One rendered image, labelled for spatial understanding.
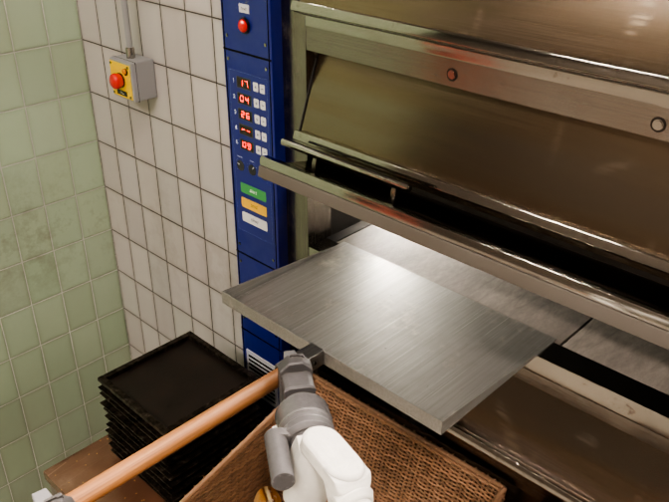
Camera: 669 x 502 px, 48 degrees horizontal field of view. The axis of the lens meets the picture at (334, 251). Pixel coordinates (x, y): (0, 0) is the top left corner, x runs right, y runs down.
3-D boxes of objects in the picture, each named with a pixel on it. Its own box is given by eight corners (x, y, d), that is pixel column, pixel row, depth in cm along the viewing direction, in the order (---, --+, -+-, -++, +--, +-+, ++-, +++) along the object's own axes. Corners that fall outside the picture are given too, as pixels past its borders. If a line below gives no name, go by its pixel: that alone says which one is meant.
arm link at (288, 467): (340, 410, 117) (356, 463, 107) (322, 462, 122) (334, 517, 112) (270, 403, 114) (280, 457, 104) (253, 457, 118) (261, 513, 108)
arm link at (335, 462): (330, 419, 112) (385, 482, 104) (314, 464, 116) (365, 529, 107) (295, 428, 108) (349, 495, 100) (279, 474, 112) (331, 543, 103)
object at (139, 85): (136, 89, 202) (131, 51, 197) (158, 97, 196) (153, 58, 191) (111, 95, 197) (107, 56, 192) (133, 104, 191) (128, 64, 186)
